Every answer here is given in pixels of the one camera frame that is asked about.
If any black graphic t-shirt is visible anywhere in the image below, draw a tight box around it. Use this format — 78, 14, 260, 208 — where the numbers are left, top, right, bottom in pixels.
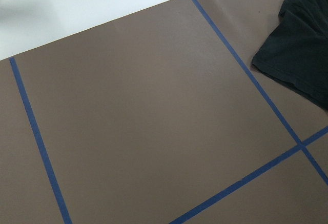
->
252, 0, 327, 109

